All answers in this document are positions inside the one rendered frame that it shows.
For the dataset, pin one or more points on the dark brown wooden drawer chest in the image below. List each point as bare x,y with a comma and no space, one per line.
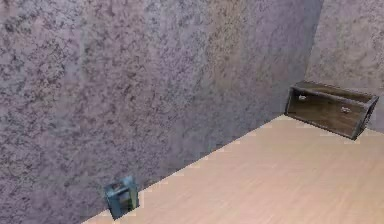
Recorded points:
325,111

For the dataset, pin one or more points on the small blue-grey open bin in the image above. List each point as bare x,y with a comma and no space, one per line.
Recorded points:
120,198

